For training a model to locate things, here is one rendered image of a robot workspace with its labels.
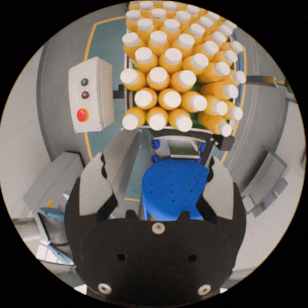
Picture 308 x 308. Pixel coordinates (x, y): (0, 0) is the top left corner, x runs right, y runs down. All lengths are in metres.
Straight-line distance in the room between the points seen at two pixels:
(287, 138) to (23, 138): 6.10
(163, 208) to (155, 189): 0.07
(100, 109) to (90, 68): 0.12
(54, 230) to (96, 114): 0.42
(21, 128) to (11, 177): 0.98
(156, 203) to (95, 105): 0.29
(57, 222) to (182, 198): 0.45
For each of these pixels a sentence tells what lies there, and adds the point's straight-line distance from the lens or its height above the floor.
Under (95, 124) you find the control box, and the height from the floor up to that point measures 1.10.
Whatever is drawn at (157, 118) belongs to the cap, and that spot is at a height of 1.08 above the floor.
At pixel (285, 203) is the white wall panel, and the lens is 3.56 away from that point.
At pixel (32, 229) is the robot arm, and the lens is 0.45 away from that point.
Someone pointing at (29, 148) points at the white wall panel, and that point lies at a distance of 2.77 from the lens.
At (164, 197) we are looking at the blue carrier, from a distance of 0.29.
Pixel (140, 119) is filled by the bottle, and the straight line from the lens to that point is 0.27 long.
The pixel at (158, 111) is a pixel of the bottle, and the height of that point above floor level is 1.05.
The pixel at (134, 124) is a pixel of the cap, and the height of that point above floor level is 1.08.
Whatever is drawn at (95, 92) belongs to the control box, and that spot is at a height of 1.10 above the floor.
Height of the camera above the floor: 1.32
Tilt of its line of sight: 58 degrees down
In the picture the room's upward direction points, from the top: 175 degrees counter-clockwise
